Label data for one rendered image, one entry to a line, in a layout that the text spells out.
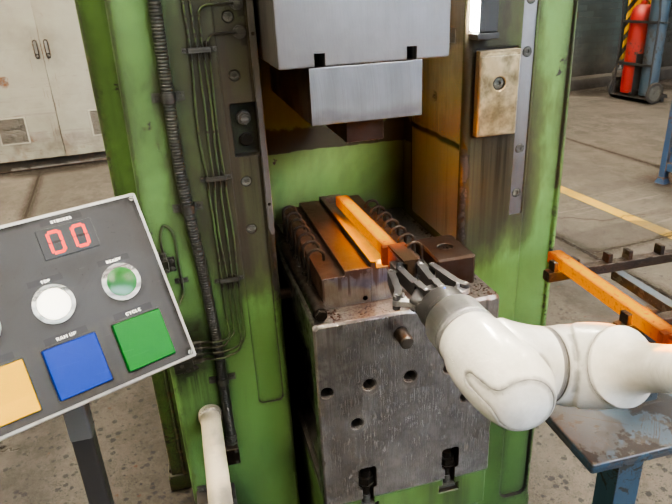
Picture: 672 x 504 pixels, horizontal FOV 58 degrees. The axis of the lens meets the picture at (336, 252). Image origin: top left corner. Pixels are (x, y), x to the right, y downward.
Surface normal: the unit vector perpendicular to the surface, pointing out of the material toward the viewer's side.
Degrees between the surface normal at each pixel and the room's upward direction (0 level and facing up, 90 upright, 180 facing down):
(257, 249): 90
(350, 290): 90
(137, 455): 0
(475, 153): 90
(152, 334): 60
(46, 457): 0
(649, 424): 0
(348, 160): 90
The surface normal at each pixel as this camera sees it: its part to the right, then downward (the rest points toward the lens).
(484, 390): -0.86, 0.00
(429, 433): 0.25, 0.38
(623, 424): -0.04, -0.91
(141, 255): 0.53, -0.21
